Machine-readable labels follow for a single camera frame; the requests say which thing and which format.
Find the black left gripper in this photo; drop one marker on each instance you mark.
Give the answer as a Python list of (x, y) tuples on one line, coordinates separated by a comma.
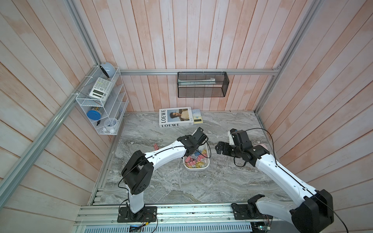
[(186, 136)]

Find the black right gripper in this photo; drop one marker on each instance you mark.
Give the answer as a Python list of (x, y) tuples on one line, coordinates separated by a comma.
[(225, 151)]

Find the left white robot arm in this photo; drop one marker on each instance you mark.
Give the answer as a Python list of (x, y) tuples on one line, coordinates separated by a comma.
[(138, 171)]

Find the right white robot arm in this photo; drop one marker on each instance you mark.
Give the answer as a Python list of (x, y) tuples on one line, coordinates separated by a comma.
[(310, 210)]

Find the white storage box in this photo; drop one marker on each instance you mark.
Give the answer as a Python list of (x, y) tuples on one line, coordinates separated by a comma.
[(199, 160)]

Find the yellow blue calculator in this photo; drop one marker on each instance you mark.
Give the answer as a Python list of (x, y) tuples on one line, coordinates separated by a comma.
[(197, 116)]

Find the white LOEWE book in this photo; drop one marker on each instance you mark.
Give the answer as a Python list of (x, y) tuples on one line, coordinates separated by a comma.
[(175, 117)]

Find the papers in mesh basket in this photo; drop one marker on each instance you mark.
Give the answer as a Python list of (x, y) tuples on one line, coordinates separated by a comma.
[(211, 81)]

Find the blue lid container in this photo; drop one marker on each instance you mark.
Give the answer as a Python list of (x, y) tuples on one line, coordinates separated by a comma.
[(94, 113)]

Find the white calculator on shelf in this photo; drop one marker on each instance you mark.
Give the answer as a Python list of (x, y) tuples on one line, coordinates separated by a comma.
[(101, 89)]

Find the black mesh wall basket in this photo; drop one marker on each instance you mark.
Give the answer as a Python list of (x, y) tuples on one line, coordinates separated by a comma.
[(203, 91)]

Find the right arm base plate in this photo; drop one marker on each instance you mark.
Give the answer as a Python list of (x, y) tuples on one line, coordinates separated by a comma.
[(247, 211)]

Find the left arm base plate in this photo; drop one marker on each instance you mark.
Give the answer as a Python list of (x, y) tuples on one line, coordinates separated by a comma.
[(146, 214)]

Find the white wire shelf rack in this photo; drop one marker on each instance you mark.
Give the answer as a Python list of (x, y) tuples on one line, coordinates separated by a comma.
[(114, 107)]

